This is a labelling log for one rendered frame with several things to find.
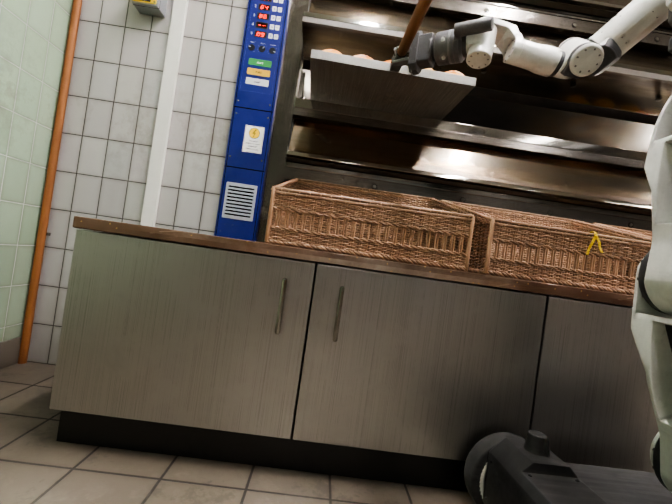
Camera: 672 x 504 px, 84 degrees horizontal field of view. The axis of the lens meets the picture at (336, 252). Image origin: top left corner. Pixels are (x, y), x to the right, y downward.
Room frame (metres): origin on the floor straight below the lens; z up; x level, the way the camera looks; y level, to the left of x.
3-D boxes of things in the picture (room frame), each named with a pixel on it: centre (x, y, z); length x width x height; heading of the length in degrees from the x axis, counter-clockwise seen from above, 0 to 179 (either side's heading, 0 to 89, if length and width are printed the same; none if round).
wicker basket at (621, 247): (1.24, -0.67, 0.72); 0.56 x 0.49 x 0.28; 93
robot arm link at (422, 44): (1.08, -0.20, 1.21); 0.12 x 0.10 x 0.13; 59
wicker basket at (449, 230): (1.22, -0.08, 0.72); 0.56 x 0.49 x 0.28; 91
